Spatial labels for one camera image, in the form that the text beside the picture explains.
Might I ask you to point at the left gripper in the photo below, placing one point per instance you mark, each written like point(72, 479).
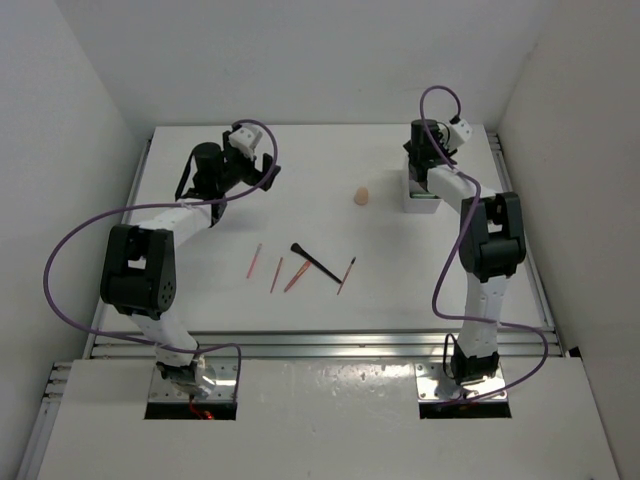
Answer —
point(252, 174)

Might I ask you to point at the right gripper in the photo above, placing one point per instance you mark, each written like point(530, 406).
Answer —
point(448, 152)

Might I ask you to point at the beige makeup sponge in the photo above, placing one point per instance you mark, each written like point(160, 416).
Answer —
point(361, 196)

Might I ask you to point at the rose spoolie brush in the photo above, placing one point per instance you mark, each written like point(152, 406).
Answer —
point(346, 275)

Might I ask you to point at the green tube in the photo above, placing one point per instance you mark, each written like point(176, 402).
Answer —
point(422, 196)

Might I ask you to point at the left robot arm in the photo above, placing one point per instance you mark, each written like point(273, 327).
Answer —
point(139, 272)

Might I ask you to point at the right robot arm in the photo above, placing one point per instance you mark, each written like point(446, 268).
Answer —
point(490, 243)

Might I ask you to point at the clear acrylic organizer box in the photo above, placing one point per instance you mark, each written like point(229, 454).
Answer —
point(417, 202)

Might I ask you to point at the black powder brush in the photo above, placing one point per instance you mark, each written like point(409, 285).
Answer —
point(296, 248)

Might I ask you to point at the rose gold flat brush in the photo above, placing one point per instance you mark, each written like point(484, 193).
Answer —
point(301, 271)

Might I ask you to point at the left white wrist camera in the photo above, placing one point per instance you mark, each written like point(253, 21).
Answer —
point(245, 139)

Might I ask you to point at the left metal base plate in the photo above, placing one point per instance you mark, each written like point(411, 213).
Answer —
point(215, 382)

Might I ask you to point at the metal base plate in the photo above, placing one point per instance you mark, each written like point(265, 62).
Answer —
point(434, 386)
point(215, 382)

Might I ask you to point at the aluminium front rail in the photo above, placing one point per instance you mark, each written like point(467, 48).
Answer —
point(371, 345)

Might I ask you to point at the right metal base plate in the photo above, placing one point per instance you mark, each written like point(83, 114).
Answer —
point(434, 386)

